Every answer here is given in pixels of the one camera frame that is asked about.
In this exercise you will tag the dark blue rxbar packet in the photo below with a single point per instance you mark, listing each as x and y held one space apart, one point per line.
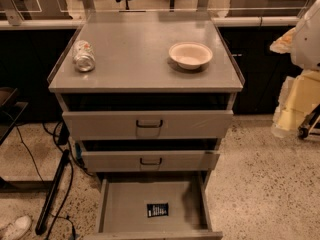
157 210

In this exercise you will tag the grey bottom drawer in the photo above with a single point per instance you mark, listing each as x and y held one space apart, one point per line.
122 213

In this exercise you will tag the white paper bowl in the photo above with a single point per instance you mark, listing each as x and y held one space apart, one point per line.
190 55

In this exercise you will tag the grey drawer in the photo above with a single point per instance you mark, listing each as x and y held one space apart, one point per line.
149 161
129 125
122 213

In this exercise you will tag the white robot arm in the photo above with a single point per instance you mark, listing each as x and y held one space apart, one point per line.
305 51

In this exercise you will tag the silver soda can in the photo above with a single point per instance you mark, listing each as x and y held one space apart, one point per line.
83 56

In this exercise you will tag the grey drawer cabinet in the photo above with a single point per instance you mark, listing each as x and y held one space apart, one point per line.
133 72

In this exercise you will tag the white sneaker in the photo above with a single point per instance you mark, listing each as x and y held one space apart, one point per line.
17 229

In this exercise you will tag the grey top drawer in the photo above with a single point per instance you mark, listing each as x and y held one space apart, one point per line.
129 125

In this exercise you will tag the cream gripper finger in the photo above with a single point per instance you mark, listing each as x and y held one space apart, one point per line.
298 98
284 43

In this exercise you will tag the black metal floor bar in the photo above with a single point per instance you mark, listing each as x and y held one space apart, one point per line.
50 197

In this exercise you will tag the grey middle drawer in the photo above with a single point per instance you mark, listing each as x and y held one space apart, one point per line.
149 161

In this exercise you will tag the wheeled cart base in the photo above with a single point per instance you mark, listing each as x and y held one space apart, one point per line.
309 123

